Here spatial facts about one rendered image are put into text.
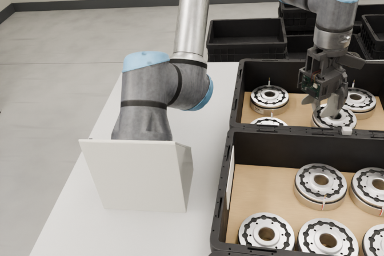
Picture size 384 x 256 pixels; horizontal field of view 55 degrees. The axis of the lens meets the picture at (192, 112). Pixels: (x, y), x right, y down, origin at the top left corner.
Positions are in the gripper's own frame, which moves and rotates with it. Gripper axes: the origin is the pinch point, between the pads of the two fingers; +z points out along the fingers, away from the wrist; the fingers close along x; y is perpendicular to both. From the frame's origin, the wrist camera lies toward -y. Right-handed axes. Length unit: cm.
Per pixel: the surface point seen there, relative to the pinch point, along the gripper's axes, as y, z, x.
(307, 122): 3.1, 3.3, -2.2
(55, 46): 25, 88, -278
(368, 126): -7.6, 3.2, 7.9
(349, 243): 23.8, 0.3, 28.1
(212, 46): -25, 28, -91
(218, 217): 41.8, -5.2, 14.0
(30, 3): 23, 80, -382
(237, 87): 16.4, -6.5, -14.6
